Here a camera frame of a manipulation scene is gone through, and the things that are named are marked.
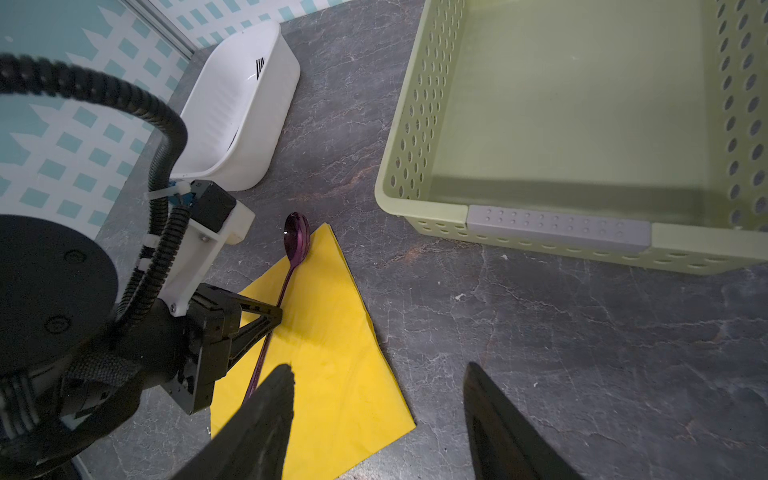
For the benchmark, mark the white plastic tub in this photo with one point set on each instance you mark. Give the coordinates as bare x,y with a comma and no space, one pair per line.
234,121

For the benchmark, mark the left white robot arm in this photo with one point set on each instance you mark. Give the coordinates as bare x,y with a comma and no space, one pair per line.
70,374

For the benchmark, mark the purple metal fork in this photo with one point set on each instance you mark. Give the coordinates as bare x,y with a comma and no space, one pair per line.
258,67

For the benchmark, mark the yellow paper napkin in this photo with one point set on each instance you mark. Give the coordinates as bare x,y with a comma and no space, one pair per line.
348,404

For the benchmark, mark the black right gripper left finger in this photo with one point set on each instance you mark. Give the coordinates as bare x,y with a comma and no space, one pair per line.
253,444

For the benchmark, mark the green perforated plastic basket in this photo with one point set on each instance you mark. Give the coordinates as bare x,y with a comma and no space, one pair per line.
630,132

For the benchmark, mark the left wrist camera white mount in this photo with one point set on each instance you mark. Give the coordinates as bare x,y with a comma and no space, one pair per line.
216,219

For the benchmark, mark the purple metal spoon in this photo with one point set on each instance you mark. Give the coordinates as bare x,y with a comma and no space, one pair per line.
296,241

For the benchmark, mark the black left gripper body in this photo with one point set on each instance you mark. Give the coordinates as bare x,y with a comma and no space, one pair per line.
212,319

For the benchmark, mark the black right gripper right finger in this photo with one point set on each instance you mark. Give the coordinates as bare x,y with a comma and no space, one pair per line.
502,443

